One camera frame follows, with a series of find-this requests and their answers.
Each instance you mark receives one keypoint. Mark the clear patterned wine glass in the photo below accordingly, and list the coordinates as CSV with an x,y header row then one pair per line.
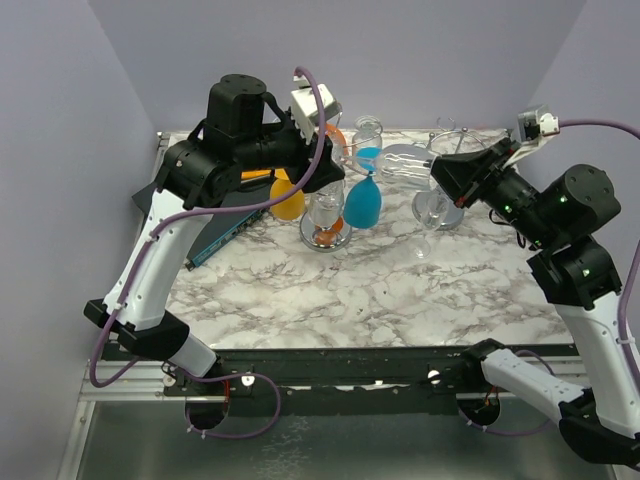
x,y
368,132

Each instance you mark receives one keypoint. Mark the chrome wine glass rack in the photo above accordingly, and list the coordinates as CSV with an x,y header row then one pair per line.
x,y
337,236
466,142

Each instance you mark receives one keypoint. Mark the aluminium rail frame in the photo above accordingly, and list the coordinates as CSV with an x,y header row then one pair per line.
x,y
343,334

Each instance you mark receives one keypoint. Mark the orange plastic goblet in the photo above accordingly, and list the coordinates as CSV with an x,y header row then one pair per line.
x,y
340,150

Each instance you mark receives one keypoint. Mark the dark blue network switch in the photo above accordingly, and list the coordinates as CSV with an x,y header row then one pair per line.
x,y
221,230

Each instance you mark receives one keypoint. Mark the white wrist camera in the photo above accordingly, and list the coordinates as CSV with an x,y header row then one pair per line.
x,y
536,126
304,108

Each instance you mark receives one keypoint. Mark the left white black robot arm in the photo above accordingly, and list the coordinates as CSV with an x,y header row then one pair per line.
x,y
244,130

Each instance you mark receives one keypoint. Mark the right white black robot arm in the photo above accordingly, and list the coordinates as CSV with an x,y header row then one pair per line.
x,y
600,423

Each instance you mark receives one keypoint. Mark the blue plastic goblet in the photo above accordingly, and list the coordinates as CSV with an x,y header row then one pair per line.
x,y
364,201

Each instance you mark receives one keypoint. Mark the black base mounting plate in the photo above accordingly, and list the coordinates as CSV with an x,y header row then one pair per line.
x,y
335,382

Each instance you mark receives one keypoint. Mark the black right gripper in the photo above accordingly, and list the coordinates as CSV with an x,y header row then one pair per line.
x,y
461,175

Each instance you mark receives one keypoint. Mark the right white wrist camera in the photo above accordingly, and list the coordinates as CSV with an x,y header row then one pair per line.
x,y
536,126

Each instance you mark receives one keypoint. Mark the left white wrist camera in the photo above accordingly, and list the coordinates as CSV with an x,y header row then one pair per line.
x,y
304,108

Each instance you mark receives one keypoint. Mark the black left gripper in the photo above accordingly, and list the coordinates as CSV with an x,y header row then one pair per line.
x,y
327,170

